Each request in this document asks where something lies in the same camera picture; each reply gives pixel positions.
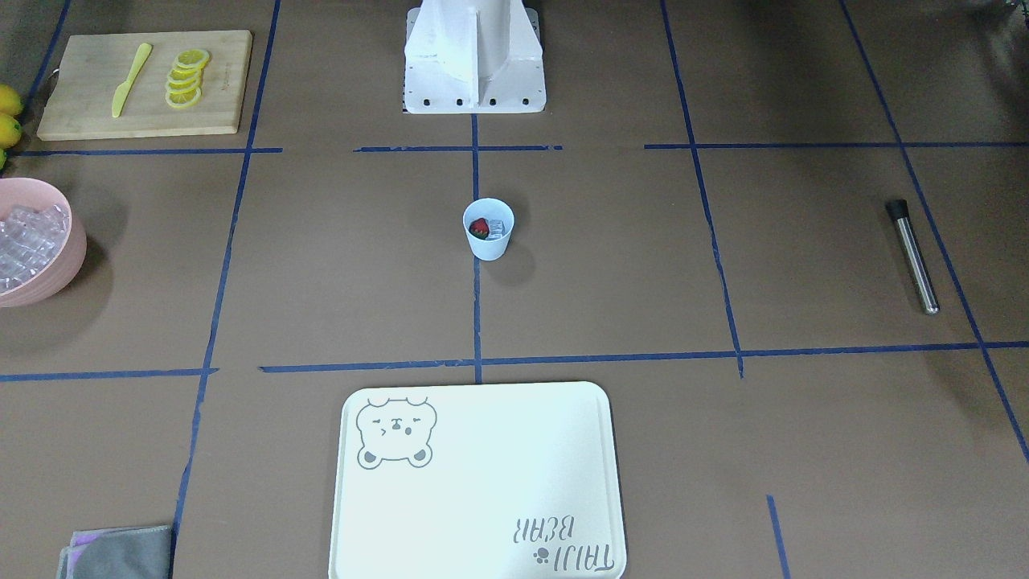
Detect light blue plastic cup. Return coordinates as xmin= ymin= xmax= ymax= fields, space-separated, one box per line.
xmin=462 ymin=198 xmax=515 ymax=261

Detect steel muddler rod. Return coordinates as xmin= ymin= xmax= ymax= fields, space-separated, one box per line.
xmin=884 ymin=200 xmax=941 ymax=315

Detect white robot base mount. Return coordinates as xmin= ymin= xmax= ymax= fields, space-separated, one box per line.
xmin=402 ymin=1 xmax=547 ymax=115

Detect pink bowl of ice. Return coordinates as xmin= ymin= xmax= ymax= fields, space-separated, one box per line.
xmin=1 ymin=179 xmax=87 ymax=307

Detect whole lemon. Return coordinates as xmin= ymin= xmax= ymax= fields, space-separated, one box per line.
xmin=0 ymin=84 xmax=23 ymax=117
xmin=0 ymin=113 xmax=23 ymax=150

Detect grey folded cloth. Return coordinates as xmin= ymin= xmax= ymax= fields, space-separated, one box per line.
xmin=55 ymin=524 xmax=173 ymax=578

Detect wooden cutting board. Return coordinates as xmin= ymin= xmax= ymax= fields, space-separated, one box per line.
xmin=35 ymin=30 xmax=252 ymax=142

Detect red strawberry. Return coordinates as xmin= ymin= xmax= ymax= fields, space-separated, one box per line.
xmin=468 ymin=219 xmax=491 ymax=240

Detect white bear serving tray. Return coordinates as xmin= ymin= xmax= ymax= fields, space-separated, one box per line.
xmin=327 ymin=381 xmax=628 ymax=578

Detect lemon slices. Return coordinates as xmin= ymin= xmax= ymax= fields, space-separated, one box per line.
xmin=165 ymin=48 xmax=211 ymax=109

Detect clear ice cube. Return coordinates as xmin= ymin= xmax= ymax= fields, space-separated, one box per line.
xmin=486 ymin=220 xmax=507 ymax=240

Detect yellow plastic knife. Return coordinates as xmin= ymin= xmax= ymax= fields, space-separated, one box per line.
xmin=110 ymin=43 xmax=152 ymax=118

